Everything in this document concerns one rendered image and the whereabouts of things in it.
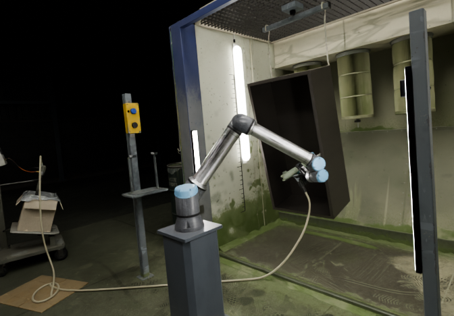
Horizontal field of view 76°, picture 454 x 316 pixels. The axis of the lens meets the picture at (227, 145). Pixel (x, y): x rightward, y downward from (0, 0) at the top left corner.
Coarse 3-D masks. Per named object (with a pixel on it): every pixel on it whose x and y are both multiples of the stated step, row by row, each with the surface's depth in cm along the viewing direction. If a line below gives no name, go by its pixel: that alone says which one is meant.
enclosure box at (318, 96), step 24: (312, 72) 214; (264, 96) 271; (288, 96) 269; (312, 96) 216; (264, 120) 270; (288, 120) 277; (312, 120) 260; (336, 120) 242; (264, 144) 269; (312, 144) 268; (336, 144) 241; (288, 168) 294; (336, 168) 241; (288, 192) 297; (312, 192) 284; (336, 192) 240
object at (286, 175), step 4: (304, 164) 234; (296, 168) 232; (284, 172) 231; (288, 172) 230; (292, 172) 231; (296, 172) 232; (280, 176) 232; (284, 176) 229; (288, 176) 229; (284, 180) 228; (300, 180) 232; (300, 184) 232; (304, 188) 233
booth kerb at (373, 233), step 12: (288, 216) 357; (300, 216) 346; (324, 228) 325; (336, 228) 314; (348, 228) 305; (360, 228) 296; (372, 228) 288; (396, 240) 273; (408, 240) 266; (444, 240) 247; (444, 252) 247
